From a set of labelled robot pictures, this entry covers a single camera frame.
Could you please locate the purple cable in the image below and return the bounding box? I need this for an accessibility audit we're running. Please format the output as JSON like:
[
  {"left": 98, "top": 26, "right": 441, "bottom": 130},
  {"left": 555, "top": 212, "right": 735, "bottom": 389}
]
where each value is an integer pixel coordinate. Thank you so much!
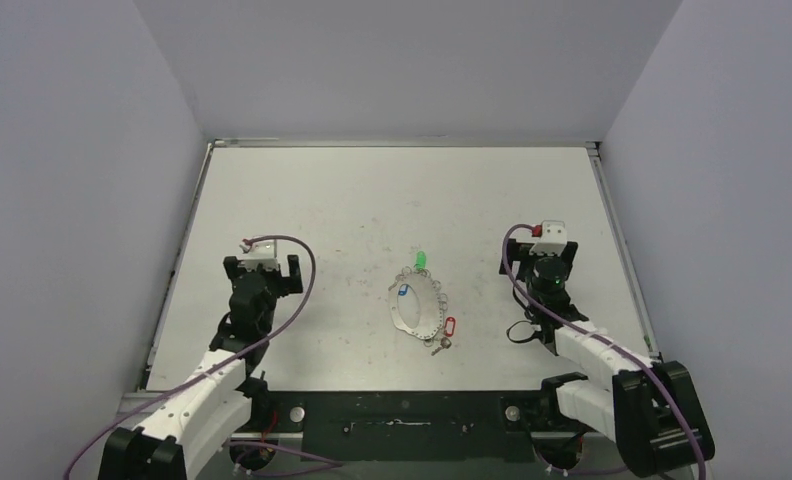
[
  {"left": 500, "top": 223, "right": 709, "bottom": 480},
  {"left": 63, "top": 234, "right": 318, "bottom": 480}
]

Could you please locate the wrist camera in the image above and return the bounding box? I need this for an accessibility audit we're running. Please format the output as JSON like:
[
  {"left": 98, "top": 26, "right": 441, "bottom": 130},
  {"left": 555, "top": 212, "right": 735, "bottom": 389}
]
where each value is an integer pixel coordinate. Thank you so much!
[
  {"left": 529, "top": 220, "right": 568, "bottom": 257},
  {"left": 238, "top": 239, "right": 280, "bottom": 271}
]

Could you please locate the key with red tag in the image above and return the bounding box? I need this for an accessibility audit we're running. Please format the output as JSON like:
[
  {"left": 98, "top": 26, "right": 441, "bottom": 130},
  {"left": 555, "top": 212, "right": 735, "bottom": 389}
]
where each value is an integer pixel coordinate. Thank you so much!
[{"left": 443, "top": 316, "right": 457, "bottom": 338}]

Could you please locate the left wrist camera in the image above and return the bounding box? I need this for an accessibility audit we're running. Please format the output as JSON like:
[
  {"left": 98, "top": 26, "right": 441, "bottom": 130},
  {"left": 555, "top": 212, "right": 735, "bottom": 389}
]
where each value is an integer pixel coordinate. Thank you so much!
[{"left": 238, "top": 239, "right": 280, "bottom": 271}]

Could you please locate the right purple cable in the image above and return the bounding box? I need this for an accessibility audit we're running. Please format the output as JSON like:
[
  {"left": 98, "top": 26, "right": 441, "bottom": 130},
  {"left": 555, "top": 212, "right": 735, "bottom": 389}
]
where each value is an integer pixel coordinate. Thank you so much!
[{"left": 500, "top": 223, "right": 709, "bottom": 480}]

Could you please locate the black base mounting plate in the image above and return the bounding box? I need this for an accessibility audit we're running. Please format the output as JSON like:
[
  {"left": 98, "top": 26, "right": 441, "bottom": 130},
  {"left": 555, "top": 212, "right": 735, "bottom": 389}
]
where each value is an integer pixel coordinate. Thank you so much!
[{"left": 234, "top": 389, "right": 590, "bottom": 463}]

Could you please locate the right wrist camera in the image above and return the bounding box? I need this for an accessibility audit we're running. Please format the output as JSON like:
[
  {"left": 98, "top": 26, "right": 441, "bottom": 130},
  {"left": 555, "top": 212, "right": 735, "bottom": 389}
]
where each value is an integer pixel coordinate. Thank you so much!
[{"left": 529, "top": 220, "right": 568, "bottom": 257}]

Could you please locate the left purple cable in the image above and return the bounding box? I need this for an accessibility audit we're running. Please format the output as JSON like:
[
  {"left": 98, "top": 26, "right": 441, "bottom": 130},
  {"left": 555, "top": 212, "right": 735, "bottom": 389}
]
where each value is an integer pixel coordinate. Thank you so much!
[{"left": 63, "top": 234, "right": 318, "bottom": 480}]

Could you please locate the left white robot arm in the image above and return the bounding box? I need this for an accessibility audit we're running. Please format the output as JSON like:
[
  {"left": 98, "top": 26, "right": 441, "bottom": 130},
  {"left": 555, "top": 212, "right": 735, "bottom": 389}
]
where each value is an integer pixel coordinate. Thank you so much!
[{"left": 98, "top": 242, "right": 305, "bottom": 479}]

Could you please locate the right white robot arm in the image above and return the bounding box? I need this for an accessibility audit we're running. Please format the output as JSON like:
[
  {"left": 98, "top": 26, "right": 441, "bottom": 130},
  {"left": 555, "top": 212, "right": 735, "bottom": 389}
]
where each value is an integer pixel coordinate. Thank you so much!
[{"left": 499, "top": 237, "right": 716, "bottom": 478}]

